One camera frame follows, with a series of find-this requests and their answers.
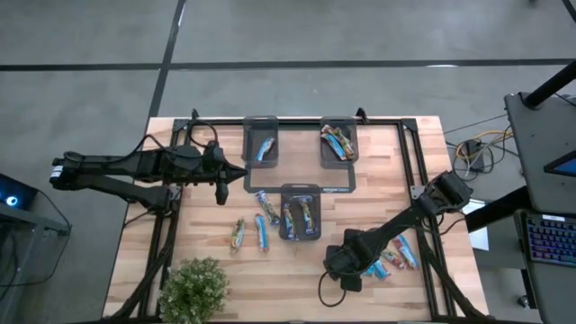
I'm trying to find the potted artificial green plant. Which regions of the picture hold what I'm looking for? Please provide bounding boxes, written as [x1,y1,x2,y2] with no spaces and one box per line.
[157,256,230,324]

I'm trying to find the blue green granola bar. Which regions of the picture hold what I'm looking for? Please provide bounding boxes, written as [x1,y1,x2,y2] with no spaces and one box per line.
[282,202,297,240]

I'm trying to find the white paper sheet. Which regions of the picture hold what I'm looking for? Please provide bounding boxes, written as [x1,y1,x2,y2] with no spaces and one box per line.
[461,200,491,252]

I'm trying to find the blue red-ended granola bar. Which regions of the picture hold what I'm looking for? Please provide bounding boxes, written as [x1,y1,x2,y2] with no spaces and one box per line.
[254,213,270,252]
[372,259,391,281]
[320,130,348,162]

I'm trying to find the red blue granola bar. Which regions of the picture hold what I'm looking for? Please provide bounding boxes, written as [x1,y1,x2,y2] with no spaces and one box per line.
[394,234,419,270]

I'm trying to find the green oatmeal granola bar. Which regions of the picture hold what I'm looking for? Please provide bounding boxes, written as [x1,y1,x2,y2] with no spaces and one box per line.
[297,197,316,236]
[255,190,281,226]

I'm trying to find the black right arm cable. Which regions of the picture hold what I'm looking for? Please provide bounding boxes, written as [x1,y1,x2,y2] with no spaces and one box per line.
[317,269,348,309]

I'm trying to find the grey cart top panel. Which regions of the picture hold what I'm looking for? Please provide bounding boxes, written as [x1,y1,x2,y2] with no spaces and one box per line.
[503,92,576,215]

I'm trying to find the grey metal side stand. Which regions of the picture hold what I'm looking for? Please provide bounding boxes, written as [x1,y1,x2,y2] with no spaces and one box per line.
[0,204,73,324]

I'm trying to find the black desk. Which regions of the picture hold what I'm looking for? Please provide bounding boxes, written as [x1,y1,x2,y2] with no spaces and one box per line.
[465,186,576,324]

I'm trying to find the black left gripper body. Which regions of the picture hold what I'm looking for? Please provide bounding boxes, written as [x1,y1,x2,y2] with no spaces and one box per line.
[200,139,230,206]

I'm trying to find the computer tower with blue light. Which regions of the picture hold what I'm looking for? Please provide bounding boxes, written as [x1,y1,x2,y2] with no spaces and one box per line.
[0,173,40,211]

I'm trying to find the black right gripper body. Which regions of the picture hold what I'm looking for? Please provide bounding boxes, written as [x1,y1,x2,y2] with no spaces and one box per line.
[324,242,364,293]

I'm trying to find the tablet with blue screen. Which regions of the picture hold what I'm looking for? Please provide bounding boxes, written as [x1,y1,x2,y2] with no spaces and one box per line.
[543,150,576,179]

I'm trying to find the red green granola bar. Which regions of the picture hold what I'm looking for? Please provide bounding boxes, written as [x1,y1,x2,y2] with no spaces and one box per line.
[380,248,406,270]

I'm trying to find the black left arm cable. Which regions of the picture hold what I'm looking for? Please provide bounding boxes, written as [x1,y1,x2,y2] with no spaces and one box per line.
[132,117,221,158]

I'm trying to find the black cable bundle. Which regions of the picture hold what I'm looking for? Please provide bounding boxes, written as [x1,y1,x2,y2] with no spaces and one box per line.
[445,114,517,182]

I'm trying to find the black power brick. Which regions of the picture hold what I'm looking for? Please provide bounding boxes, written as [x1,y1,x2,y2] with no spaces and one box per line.
[463,139,486,173]

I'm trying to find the backlit black keyboard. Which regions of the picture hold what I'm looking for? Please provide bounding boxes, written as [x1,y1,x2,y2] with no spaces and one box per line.
[524,213,576,267]

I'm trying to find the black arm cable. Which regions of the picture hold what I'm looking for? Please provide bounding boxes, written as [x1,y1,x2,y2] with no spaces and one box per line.
[317,269,348,309]
[132,117,221,158]

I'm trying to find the grey translucent plastic bin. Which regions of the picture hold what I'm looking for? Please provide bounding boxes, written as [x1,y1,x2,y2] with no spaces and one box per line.
[319,115,360,170]
[241,115,280,170]
[278,183,323,241]

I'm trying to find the yellow cable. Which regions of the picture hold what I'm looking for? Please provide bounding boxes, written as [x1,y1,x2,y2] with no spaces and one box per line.
[454,129,514,158]

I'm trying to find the black pole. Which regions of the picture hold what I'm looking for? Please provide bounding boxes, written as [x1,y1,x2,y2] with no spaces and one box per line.
[524,60,576,109]

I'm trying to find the black aluminium rig frame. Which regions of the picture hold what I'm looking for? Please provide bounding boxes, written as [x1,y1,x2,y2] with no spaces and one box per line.
[107,107,491,324]

